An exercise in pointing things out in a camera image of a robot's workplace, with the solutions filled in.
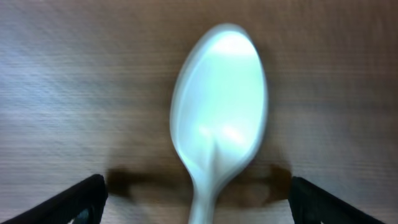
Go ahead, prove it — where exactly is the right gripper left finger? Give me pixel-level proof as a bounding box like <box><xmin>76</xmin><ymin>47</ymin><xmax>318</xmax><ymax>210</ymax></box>
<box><xmin>3</xmin><ymin>174</ymin><xmax>108</xmax><ymax>224</ymax></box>

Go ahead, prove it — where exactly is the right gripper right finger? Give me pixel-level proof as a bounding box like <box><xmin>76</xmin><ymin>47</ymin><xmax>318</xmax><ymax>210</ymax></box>
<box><xmin>288</xmin><ymin>177</ymin><xmax>383</xmax><ymax>224</ymax></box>

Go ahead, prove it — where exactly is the white spoon top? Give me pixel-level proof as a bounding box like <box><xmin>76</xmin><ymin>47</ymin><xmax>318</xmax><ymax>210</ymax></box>
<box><xmin>169</xmin><ymin>24</ymin><xmax>269</xmax><ymax>224</ymax></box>

